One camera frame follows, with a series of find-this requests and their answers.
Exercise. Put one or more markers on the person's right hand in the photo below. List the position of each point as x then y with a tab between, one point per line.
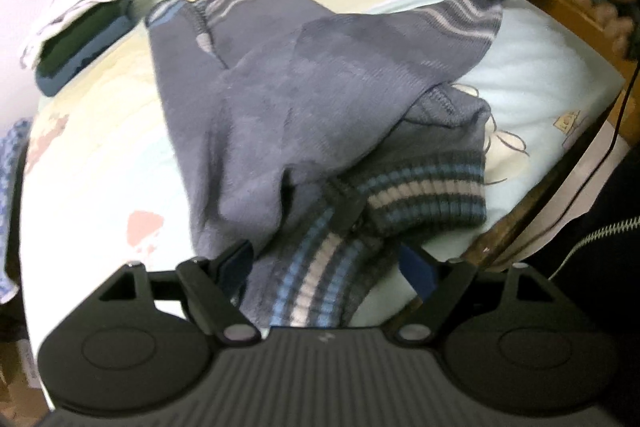
615	14

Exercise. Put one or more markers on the person's dark zip jacket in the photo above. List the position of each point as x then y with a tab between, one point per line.
600	307

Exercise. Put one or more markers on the bed with pale printed sheet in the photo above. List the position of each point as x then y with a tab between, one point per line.
100	147

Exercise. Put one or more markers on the blue patterned cloth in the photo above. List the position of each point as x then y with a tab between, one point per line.
10	207

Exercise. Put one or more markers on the cardboard box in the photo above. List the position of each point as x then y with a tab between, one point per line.
20	372

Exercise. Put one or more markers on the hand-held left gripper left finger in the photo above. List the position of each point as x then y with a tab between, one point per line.
232	269

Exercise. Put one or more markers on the wooden bed frame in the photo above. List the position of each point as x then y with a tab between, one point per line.
500	232

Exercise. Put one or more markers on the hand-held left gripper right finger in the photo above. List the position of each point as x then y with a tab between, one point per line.
420	272

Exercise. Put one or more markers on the grey knit sweater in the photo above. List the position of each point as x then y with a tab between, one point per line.
300	82

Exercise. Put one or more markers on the blue folded garment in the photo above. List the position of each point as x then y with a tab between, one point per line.
65	79

